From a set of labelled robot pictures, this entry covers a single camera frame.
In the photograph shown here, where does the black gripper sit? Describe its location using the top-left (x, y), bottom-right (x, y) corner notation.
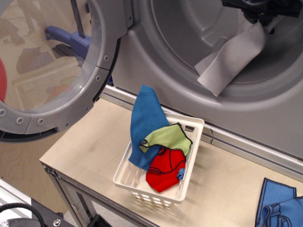
top-left (222, 0), bottom-right (303, 26)

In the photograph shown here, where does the grey cloth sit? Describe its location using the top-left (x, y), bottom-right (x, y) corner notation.
top-left (195, 13), bottom-right (284, 96)

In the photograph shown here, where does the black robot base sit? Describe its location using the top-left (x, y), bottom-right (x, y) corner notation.
top-left (0, 198), bottom-right (71, 227)

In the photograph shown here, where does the grey toy washing machine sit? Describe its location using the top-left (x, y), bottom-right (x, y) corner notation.
top-left (112, 0), bottom-right (303, 180)

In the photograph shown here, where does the white plastic laundry basket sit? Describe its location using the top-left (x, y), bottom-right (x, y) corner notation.
top-left (113, 113), bottom-right (205, 207)

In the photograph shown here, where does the lime green cloth garment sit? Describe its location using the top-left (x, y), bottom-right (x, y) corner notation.
top-left (139, 123), bottom-right (193, 156)

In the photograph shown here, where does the dark blue cloth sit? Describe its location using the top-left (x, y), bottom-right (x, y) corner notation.
top-left (129, 85), bottom-right (169, 171)

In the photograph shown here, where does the red cloth garment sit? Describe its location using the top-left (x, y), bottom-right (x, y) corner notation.
top-left (146, 147), bottom-right (186, 193)

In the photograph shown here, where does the light blue cloth garment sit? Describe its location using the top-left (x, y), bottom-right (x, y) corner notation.
top-left (255, 178), bottom-right (303, 227)

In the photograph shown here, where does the round transparent washer door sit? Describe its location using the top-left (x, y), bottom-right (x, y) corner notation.
top-left (0, 0), bottom-right (133, 143)

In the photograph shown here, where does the red round object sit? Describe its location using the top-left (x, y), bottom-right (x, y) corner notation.
top-left (0, 60), bottom-right (7, 102)

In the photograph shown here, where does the blue clamp handle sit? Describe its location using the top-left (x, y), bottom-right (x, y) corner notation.
top-left (45, 26), bottom-right (91, 60)

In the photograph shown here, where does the aluminium table frame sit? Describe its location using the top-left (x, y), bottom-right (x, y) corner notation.
top-left (42, 161), bottom-right (155, 227)

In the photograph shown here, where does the black braided cable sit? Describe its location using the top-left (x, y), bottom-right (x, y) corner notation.
top-left (0, 202), bottom-right (45, 227)

